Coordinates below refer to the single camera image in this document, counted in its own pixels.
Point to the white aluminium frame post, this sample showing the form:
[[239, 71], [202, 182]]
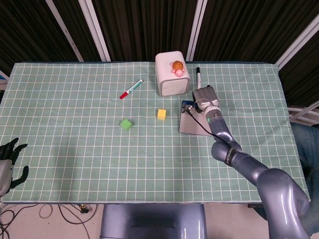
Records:
[[197, 30], [64, 30], [299, 44], [96, 30]]

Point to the person's blue jeans leg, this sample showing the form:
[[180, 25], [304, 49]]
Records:
[[307, 142]]

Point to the pink turtle toy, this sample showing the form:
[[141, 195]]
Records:
[[177, 68]]

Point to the black capped white marker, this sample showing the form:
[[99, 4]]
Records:
[[198, 77]]

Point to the dark pleated curtain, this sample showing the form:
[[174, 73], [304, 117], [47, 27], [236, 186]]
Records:
[[149, 25]]

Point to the yellow cube block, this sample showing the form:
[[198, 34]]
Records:
[[162, 114]]

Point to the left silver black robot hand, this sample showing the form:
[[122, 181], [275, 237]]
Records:
[[5, 174]]

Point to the blue glasses case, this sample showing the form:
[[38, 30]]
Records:
[[190, 125]]

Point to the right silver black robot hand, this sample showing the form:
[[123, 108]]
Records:
[[205, 95]]

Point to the blue-grey robot torso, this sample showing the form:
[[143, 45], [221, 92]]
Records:
[[152, 224]]

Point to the green checked tablecloth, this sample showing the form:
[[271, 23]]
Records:
[[99, 161]]

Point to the white cube mini cabinet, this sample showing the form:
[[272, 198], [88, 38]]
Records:
[[164, 74]]

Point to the yellow black floor plug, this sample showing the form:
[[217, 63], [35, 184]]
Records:
[[84, 209]]

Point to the white metal frame rail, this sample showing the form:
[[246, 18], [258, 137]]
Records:
[[302, 112]]

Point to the green cube block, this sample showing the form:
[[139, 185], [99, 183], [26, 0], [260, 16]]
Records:
[[125, 124]]

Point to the red capped white marker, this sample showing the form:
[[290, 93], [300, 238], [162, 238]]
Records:
[[130, 89]]

